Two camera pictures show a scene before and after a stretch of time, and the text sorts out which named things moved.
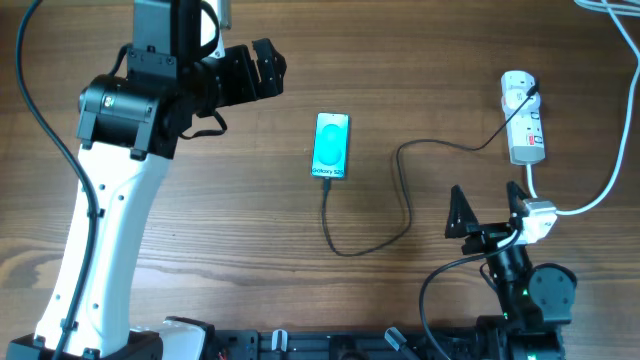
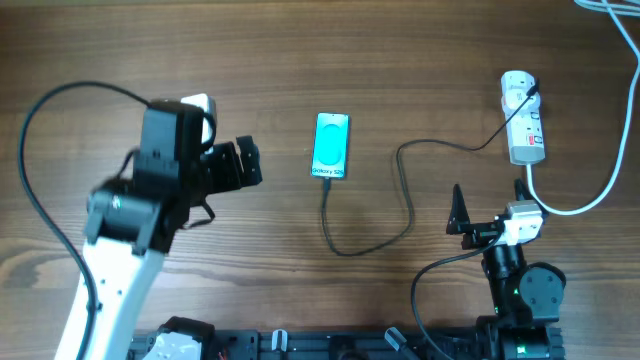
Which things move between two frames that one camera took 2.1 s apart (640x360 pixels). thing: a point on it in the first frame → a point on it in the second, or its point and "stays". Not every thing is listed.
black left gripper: [246, 88] → [230, 173]
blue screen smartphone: [330, 144] stays
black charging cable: [406, 185] stays
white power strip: [520, 101] stays
